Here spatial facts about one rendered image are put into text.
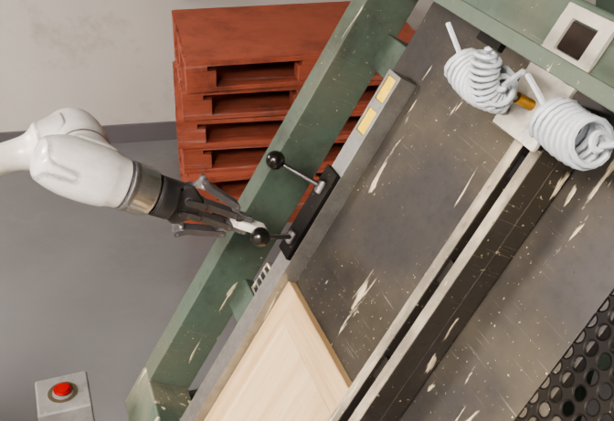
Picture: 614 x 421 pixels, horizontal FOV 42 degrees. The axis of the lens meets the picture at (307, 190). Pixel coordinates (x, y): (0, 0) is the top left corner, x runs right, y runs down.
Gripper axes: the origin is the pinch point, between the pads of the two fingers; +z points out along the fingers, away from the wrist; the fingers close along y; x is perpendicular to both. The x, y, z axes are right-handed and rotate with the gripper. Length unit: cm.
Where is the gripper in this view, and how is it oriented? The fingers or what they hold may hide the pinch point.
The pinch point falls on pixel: (248, 225)
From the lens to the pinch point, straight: 153.1
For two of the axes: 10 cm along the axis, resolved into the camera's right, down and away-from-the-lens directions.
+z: 8.1, 3.0, 5.1
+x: 3.4, 4.8, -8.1
